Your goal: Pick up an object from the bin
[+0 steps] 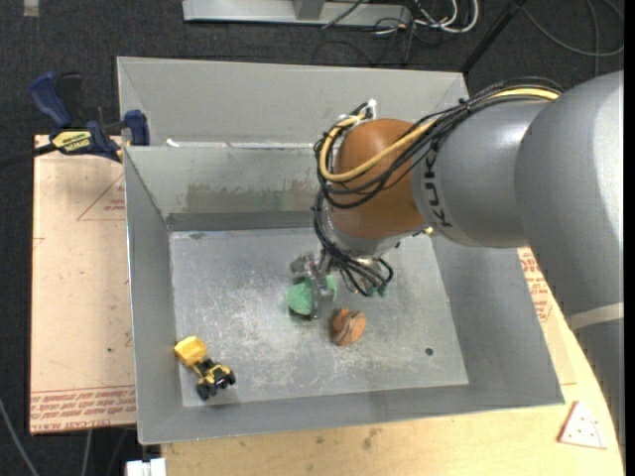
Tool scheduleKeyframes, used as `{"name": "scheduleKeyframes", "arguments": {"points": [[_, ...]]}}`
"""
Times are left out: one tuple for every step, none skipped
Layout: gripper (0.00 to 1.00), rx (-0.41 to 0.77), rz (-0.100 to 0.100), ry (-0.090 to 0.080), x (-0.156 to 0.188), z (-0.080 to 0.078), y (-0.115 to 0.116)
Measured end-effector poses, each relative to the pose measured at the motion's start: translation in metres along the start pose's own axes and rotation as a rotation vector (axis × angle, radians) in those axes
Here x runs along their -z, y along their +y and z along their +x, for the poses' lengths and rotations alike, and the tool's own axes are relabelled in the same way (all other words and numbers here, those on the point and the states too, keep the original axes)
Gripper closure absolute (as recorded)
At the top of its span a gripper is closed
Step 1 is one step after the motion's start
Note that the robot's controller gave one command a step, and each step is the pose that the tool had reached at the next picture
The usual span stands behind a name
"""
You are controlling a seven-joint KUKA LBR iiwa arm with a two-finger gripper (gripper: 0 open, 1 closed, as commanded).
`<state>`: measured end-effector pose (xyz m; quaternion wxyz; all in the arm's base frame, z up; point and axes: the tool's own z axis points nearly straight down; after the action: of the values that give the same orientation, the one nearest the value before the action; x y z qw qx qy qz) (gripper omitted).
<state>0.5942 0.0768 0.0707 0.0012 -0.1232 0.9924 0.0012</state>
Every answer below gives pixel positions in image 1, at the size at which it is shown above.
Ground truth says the yellow toy truck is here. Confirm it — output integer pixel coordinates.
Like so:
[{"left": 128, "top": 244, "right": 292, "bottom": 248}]
[{"left": 173, "top": 334, "right": 237, "bottom": 402}]

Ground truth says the grey metal bin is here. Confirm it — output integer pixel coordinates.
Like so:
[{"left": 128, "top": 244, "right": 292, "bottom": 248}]
[{"left": 116, "top": 56, "right": 567, "bottom": 446}]

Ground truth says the brown cardboard board red print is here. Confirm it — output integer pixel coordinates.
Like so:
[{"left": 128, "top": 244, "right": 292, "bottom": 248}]
[{"left": 29, "top": 134, "right": 577, "bottom": 435}]

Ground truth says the green soft round object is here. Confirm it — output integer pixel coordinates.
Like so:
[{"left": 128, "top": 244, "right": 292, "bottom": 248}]
[{"left": 286, "top": 275, "right": 339, "bottom": 317}]

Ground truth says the white triangular sanding pad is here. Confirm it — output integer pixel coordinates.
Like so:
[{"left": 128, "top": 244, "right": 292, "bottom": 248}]
[{"left": 556, "top": 400, "right": 608, "bottom": 451}]

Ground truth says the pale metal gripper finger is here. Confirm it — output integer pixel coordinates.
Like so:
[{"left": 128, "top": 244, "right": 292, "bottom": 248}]
[{"left": 311, "top": 274, "right": 333, "bottom": 321}]

